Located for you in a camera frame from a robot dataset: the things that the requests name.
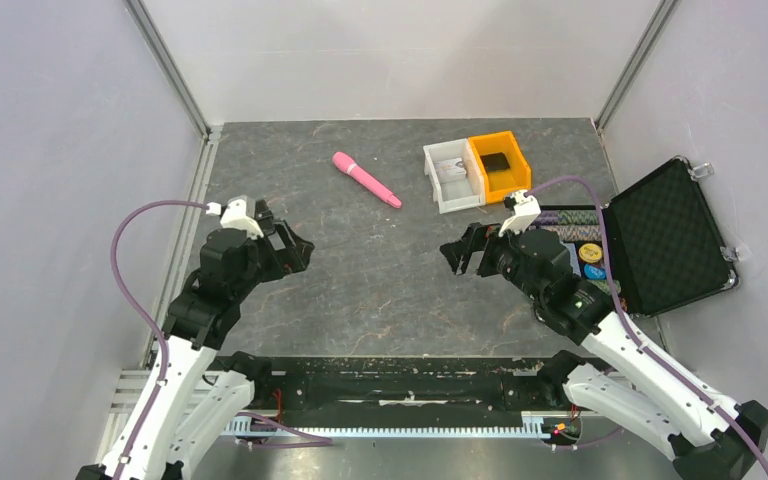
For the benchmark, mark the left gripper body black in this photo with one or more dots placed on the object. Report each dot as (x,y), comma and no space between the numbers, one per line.
(261,255)

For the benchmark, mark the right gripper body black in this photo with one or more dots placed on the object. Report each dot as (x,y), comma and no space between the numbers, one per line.
(501,254)

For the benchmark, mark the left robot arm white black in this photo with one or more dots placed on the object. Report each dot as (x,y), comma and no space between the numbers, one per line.
(166,437)

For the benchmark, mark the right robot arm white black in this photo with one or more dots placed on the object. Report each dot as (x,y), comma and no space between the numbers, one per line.
(704,433)

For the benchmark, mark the card in white bin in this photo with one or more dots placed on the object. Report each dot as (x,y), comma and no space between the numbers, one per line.
(450,170)

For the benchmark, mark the top poker chip row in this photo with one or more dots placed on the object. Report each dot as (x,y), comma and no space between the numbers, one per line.
(567,217)

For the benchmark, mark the poker chip row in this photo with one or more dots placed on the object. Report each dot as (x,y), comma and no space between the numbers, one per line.
(567,217)
(576,233)

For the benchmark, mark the white plastic bin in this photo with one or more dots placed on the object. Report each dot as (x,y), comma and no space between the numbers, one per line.
(459,195)

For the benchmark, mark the orange plastic bin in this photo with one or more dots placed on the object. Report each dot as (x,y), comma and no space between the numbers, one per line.
(498,185)

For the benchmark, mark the yellow dealer chip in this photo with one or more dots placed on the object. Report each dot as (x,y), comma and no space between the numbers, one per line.
(590,253)

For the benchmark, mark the blue dealer chip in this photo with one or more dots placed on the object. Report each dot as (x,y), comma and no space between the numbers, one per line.
(594,272)

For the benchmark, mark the black object in orange bin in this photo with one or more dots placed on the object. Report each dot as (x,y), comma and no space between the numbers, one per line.
(495,162)

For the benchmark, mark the pink wand massager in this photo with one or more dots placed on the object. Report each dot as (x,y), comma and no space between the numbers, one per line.
(347,165)

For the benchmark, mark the black poker chip case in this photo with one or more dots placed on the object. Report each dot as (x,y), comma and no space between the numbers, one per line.
(662,246)

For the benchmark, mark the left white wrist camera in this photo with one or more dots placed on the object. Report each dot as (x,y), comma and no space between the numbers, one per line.
(240,213)

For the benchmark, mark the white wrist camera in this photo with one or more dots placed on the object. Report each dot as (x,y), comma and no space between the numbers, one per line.
(524,209)
(240,213)

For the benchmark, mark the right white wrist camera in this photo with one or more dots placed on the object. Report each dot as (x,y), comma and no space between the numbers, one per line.
(524,209)

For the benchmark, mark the white cable duct strip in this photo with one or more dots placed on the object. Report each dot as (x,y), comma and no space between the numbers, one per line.
(526,431)

